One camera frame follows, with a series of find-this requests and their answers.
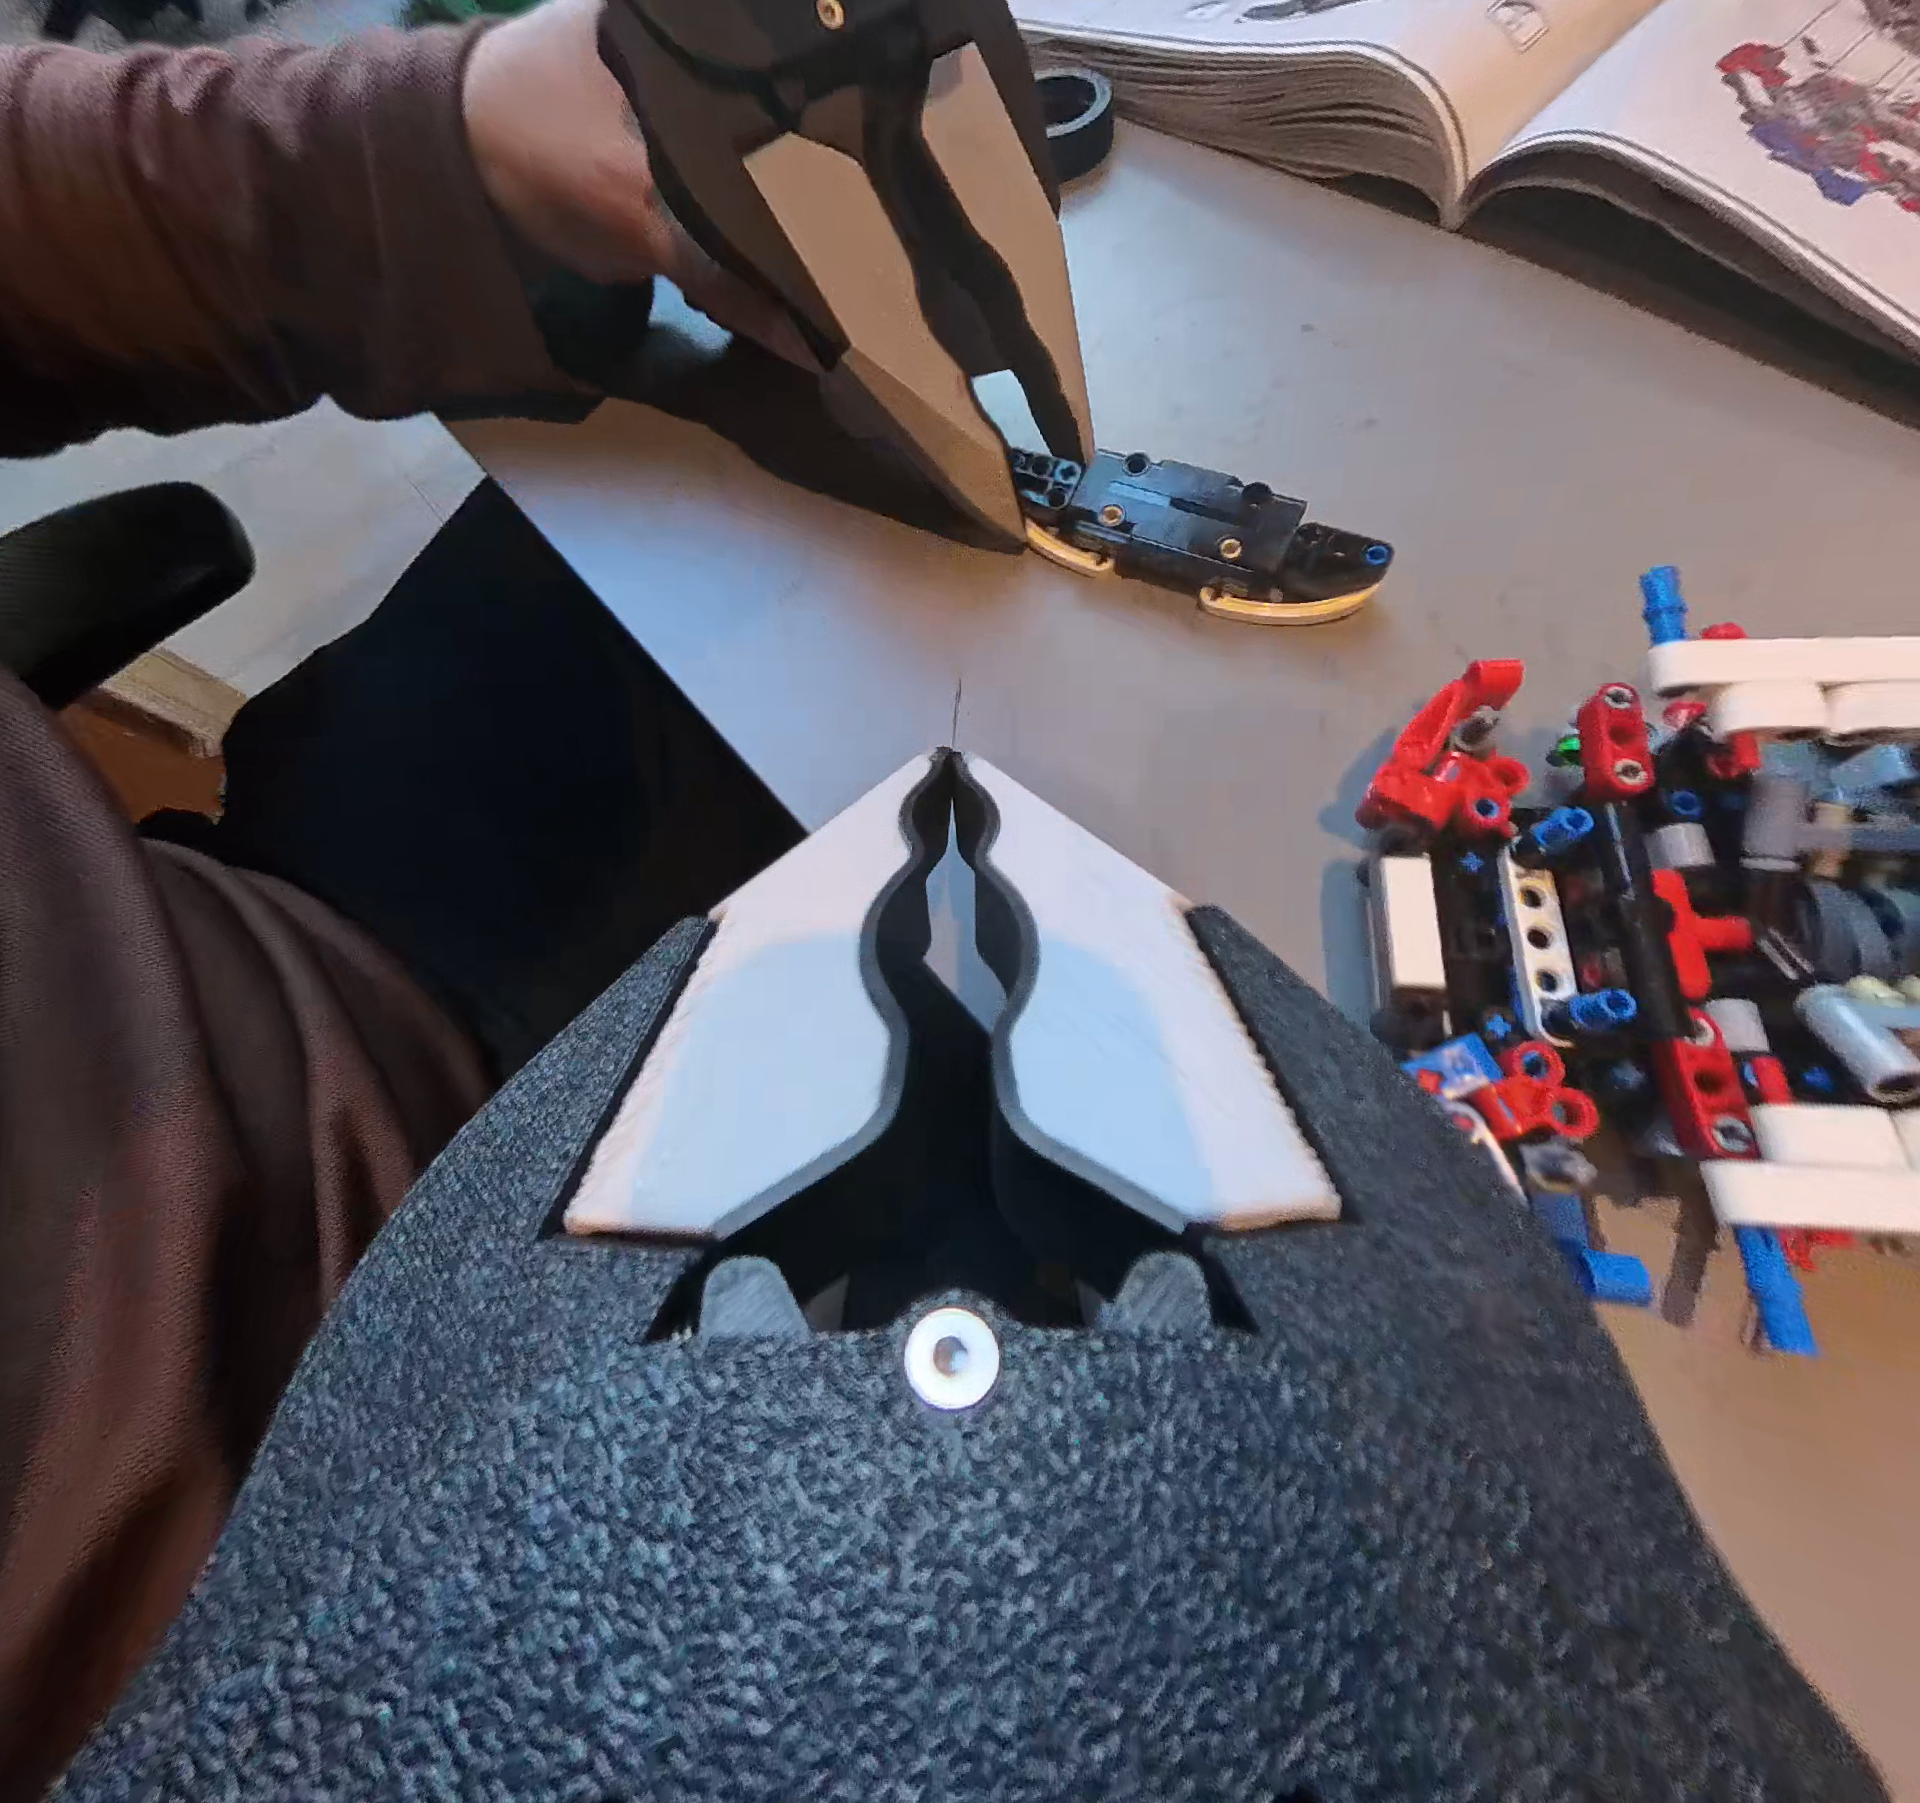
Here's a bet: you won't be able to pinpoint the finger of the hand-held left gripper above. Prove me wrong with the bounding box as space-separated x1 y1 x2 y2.
923 78 1099 466
743 86 1033 553

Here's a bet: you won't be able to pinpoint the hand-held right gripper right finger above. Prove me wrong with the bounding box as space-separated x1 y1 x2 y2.
961 753 1340 1232

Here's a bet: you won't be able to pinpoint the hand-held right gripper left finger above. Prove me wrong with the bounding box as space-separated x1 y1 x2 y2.
567 749 957 1243

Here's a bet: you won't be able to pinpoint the black white toy car panel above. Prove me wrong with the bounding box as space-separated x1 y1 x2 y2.
1008 444 1397 630

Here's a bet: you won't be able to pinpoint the person's left forearm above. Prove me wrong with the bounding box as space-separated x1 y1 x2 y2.
0 19 603 461

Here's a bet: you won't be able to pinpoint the grey desk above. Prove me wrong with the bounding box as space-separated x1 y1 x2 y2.
451 0 1920 1803

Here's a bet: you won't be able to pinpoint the person's left hand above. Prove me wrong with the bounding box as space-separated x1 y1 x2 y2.
457 0 843 375

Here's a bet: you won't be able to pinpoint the black toy tyre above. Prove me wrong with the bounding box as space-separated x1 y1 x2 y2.
1035 67 1117 183

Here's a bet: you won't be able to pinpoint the person's black pants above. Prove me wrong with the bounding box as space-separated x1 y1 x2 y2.
135 476 812 1084

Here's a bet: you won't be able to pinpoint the open instruction booklet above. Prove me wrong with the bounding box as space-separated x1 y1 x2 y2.
975 0 1920 366

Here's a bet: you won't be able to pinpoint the toy brick car chassis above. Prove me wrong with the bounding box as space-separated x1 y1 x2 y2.
1356 564 1920 1362

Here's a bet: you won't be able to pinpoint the person's brown shirt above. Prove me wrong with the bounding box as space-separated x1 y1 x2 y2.
0 662 506 1803

